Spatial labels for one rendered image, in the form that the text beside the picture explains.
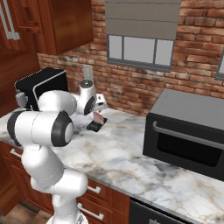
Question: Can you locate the white wall outlet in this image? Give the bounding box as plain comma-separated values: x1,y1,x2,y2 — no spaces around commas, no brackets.
82,64,95,81

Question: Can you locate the grey framed window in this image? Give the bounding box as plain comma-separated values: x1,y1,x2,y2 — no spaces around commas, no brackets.
214,47,224,82

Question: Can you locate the brown wooden cupboard door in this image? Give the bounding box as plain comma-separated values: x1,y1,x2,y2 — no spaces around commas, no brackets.
0,156,25,217

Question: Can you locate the window with grey blind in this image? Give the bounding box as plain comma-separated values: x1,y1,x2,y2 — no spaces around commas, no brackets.
104,0,182,74

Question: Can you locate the red raw steak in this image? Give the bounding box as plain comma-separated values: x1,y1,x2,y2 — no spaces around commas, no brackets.
93,112,106,125

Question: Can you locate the grey microwave handle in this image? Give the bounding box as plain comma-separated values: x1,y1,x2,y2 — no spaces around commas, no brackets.
151,120,224,151

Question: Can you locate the silver drawer handle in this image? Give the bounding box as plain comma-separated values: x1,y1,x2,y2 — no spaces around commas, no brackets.
76,202,105,221
10,148,24,159
86,185,102,195

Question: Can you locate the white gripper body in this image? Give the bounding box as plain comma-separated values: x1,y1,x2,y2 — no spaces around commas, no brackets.
93,102,108,115

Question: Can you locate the black toaster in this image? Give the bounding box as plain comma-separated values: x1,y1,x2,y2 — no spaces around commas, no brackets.
14,66,70,112

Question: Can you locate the silver fridge handle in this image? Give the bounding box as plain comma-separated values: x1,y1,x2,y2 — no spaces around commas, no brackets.
0,0,21,41

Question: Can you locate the brown wooden drawer front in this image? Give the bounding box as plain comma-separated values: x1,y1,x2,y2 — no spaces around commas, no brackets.
83,177,113,207
76,195,113,224
0,141,28,166

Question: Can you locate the brown wooden wall cupboard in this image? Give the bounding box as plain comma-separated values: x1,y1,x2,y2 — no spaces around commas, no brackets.
37,0,95,56

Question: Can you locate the brown wooden fridge panel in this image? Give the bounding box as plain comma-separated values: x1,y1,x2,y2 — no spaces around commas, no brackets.
0,0,56,118

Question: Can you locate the black dishwasher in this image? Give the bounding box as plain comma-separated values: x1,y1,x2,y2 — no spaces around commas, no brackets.
129,197,196,224

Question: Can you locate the black microwave oven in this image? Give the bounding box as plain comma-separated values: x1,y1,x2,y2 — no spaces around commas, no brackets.
142,88,224,182

